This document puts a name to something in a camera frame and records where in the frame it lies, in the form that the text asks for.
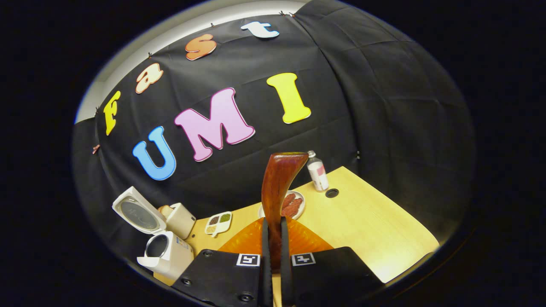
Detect white round plate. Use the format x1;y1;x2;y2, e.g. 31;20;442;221
258;191;306;220

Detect black backdrop cloth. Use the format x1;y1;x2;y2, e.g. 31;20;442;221
72;0;477;273

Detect white divided grain tray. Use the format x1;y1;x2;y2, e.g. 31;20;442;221
204;211;233;238

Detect white rice cooker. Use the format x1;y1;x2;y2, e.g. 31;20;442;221
112;186;195;281

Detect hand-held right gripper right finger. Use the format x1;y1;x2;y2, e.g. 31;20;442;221
279;217;384;307

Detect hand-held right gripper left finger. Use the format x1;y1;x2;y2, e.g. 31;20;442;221
171;217;273;307

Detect brown wooden spoon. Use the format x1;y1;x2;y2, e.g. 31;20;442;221
261;152;309;269

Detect white toaster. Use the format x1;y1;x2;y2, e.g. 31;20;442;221
164;203;197;240

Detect small white bottle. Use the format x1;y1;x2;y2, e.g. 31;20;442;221
307;150;329;192

